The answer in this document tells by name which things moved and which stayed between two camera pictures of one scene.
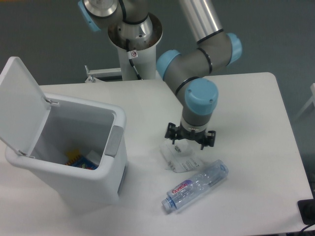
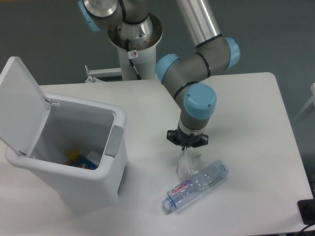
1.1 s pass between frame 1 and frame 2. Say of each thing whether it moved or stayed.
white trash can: stayed
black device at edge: stayed
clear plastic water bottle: stayed
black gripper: moved
